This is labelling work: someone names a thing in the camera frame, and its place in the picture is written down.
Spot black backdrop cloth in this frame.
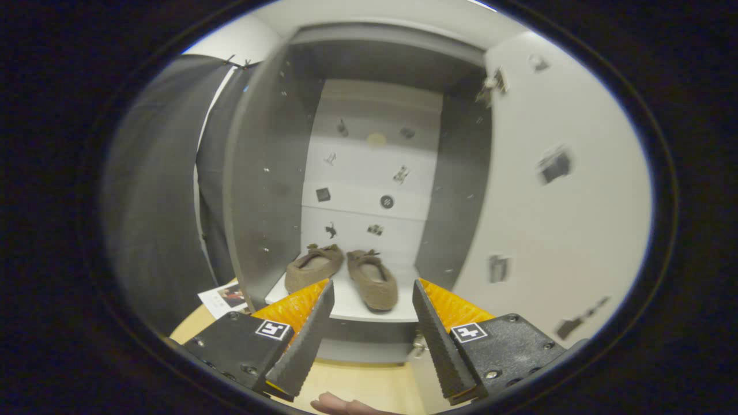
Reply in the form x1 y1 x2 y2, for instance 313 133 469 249
101 54 260 338

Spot beige shoe cabinet door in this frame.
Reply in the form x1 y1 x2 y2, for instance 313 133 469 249
406 29 653 413

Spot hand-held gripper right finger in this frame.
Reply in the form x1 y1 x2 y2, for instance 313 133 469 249
412 278 589 406

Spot brown fuzzy shoe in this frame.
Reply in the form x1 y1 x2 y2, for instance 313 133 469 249
284 243 345 295
346 249 399 312

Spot white book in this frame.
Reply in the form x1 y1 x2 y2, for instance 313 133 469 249
197 281 251 319

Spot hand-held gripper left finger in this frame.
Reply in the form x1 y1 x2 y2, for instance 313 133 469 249
167 278 336 402

